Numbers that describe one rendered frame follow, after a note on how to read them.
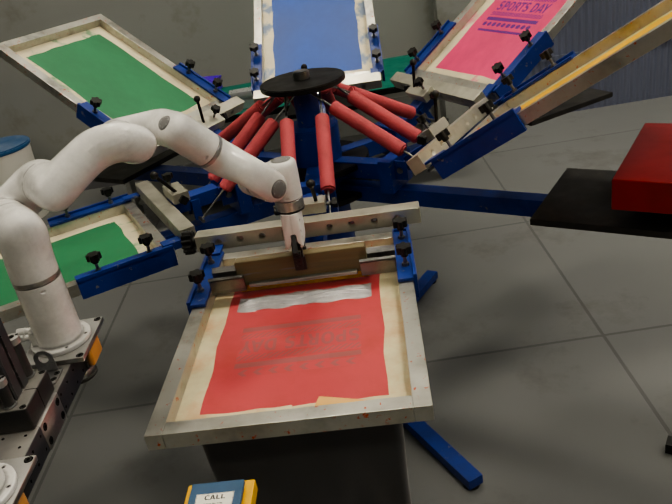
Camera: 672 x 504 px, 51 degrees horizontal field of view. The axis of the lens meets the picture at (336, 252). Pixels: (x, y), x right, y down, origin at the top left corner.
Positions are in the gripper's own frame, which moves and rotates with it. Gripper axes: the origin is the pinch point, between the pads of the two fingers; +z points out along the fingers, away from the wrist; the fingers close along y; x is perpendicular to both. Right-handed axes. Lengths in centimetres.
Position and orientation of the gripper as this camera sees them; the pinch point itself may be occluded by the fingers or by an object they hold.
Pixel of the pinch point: (300, 258)
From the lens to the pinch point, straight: 189.9
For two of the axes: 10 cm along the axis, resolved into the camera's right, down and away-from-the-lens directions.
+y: -0.2, 4.6, -8.9
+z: 1.6, 8.8, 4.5
